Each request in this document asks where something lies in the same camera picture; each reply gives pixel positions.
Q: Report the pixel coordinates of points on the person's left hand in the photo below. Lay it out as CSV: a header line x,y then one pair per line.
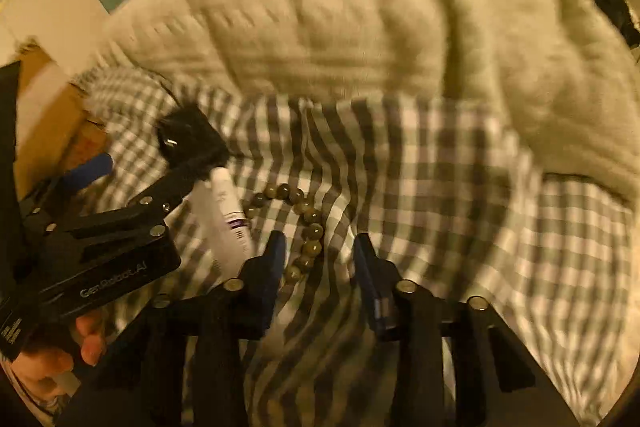
x,y
90,337

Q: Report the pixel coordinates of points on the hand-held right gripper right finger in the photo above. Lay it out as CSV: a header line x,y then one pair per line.
x,y
375,307

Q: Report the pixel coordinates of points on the cardboard box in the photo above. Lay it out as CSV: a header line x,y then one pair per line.
x,y
45,117

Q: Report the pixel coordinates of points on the white plastic bottle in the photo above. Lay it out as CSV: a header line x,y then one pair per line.
x,y
222,217

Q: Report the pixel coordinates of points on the cream fluffy blanket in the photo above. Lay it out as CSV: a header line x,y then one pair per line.
x,y
350,17

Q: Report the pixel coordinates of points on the checked duvet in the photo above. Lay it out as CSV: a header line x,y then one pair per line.
x,y
425,207

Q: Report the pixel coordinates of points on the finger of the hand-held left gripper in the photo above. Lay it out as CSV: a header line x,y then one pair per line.
x,y
172,187
87,170

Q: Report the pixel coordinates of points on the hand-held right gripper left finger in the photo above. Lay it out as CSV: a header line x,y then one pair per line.
x,y
270,267

